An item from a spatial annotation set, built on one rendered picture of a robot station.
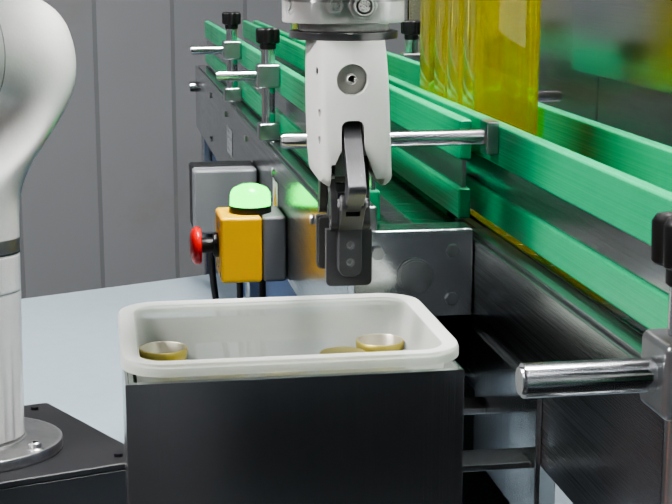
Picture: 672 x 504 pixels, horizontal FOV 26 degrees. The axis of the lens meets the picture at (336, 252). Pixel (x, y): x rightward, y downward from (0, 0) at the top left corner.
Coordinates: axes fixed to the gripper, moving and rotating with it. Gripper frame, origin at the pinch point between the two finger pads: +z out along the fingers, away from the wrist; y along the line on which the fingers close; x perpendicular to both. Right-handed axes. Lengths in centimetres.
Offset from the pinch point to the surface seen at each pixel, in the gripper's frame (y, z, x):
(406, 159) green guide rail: 33.1, -1.7, -10.4
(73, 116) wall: 278, 21, 33
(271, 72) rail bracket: 68, -7, -1
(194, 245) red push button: 50, 9, 9
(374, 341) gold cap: 4.6, 8.0, -3.0
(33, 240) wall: 273, 52, 44
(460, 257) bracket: 8.9, 2.6, -10.4
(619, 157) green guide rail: 2.8, -5.9, -20.9
